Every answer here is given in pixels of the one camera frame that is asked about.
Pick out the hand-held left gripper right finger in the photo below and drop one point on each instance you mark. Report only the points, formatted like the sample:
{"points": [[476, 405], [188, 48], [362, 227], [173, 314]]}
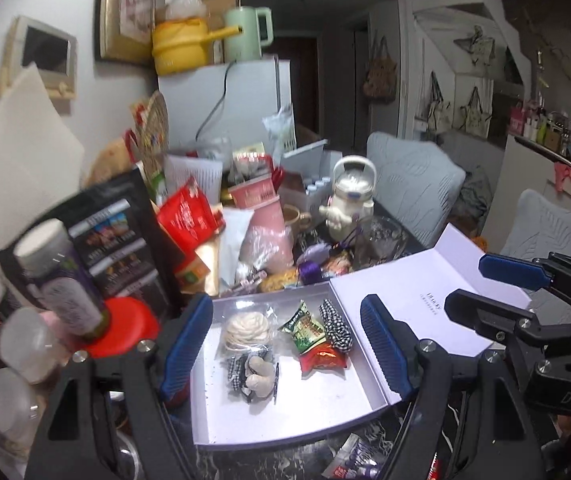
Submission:
{"points": [[385, 350]]}

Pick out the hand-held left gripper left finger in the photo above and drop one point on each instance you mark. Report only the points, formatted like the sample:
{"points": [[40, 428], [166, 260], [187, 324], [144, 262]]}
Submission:
{"points": [[185, 345]]}

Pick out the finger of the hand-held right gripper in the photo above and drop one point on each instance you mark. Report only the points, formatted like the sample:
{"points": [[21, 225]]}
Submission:
{"points": [[510, 270], [485, 310]]}

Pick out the black white checkered cloth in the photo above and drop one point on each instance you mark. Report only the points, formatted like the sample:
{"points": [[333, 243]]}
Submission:
{"points": [[336, 325]]}

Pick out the red snack packet gold print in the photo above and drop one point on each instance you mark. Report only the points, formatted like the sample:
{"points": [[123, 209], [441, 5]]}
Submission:
{"points": [[323, 358]]}

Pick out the green snack packet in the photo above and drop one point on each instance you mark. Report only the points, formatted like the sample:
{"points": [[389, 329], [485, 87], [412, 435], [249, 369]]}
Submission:
{"points": [[305, 331]]}

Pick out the lavender gift box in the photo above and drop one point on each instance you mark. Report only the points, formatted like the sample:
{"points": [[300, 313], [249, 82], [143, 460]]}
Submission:
{"points": [[315, 405]]}

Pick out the light blue chair cushion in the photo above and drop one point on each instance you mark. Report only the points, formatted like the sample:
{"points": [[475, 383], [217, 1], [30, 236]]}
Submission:
{"points": [[415, 185], [540, 230]]}

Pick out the red round lid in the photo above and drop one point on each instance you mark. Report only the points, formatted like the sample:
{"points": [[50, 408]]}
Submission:
{"points": [[125, 325]]}

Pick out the white round packet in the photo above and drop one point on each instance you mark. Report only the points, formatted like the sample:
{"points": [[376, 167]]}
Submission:
{"points": [[248, 330]]}

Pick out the green orange packet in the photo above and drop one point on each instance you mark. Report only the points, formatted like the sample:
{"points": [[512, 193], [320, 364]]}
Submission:
{"points": [[193, 274]]}

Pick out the beige plush toy checkered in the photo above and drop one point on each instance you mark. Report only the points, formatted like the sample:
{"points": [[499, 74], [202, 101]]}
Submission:
{"points": [[255, 377]]}

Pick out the grey cloth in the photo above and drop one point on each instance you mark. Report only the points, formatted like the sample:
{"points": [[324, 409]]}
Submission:
{"points": [[473, 192]]}

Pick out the black pen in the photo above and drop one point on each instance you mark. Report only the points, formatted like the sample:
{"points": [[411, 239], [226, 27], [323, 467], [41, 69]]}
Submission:
{"points": [[276, 382]]}

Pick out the pink gift box with bow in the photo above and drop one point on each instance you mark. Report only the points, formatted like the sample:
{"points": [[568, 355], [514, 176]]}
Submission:
{"points": [[570, 185]]}

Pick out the clear glass jar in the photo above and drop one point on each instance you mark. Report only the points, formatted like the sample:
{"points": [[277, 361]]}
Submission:
{"points": [[380, 245]]}

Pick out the purple ribbon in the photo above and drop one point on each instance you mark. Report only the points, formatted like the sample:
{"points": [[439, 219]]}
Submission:
{"points": [[313, 267]]}

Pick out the white plastic bag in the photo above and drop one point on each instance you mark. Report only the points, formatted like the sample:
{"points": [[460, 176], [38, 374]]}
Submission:
{"points": [[238, 245]]}

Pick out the yellow snack packet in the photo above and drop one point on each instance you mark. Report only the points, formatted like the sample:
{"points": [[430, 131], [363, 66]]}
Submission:
{"points": [[278, 280]]}

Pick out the black printed bag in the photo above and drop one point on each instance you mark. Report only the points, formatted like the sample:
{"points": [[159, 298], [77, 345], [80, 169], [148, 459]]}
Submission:
{"points": [[120, 240]]}

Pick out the red silver snack packet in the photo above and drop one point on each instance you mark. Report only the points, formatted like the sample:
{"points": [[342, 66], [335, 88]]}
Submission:
{"points": [[434, 469]]}

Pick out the red snack bag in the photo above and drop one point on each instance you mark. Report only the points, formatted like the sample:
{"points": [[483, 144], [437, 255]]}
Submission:
{"points": [[188, 215]]}

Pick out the purple label bottle white cap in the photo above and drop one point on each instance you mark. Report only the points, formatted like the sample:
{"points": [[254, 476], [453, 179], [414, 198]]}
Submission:
{"points": [[62, 280]]}

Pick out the pink container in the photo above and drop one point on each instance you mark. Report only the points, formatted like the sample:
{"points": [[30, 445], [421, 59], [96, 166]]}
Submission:
{"points": [[265, 230]]}

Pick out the row of cosmetic bottles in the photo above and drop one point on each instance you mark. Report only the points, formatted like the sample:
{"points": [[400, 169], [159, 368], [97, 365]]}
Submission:
{"points": [[560, 130]]}

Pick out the white tote bag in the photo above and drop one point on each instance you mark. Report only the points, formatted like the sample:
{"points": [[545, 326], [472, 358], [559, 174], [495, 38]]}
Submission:
{"points": [[435, 112], [474, 117]]}

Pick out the white teapot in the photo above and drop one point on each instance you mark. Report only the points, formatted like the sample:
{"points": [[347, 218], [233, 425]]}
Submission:
{"points": [[350, 195]]}

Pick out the beige mug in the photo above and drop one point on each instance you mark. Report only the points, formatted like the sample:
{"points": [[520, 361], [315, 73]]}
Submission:
{"points": [[295, 219]]}

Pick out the white striped paper bag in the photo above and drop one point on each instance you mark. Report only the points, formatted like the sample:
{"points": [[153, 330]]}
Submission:
{"points": [[195, 175]]}

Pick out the cluster of clear jars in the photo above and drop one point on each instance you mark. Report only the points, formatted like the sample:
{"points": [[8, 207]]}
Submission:
{"points": [[15, 360]]}

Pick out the white open box of bottles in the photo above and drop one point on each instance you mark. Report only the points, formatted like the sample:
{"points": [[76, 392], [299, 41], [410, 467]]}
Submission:
{"points": [[305, 165]]}

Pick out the clear plastic bag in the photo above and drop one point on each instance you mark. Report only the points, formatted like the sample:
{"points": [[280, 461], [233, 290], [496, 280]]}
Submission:
{"points": [[280, 132]]}

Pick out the brown tote bag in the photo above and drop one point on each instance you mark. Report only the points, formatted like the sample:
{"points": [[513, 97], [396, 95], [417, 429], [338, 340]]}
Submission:
{"points": [[380, 75]]}

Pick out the white fridge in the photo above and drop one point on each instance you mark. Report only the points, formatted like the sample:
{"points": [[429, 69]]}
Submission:
{"points": [[245, 105]]}

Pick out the white foam board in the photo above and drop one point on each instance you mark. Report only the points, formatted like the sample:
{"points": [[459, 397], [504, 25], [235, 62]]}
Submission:
{"points": [[15, 160]]}

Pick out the white wooden stair panel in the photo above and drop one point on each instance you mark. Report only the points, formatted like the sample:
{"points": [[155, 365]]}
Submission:
{"points": [[465, 10]]}

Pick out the dark brown door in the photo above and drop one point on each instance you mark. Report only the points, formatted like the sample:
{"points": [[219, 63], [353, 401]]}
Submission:
{"points": [[298, 85]]}

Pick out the yellow pot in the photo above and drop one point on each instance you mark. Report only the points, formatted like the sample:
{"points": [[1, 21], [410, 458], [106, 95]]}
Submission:
{"points": [[180, 45]]}

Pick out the light green kettle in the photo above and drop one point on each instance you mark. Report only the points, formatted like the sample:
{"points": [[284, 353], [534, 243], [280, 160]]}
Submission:
{"points": [[245, 35]]}

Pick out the white bag in pot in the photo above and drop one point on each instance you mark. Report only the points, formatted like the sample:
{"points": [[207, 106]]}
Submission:
{"points": [[185, 7]]}

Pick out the gold framed picture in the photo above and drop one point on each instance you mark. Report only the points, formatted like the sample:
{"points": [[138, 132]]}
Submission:
{"points": [[128, 10]]}

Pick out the beige wall intercom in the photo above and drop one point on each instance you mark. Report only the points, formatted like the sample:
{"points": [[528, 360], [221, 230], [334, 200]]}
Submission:
{"points": [[40, 57]]}

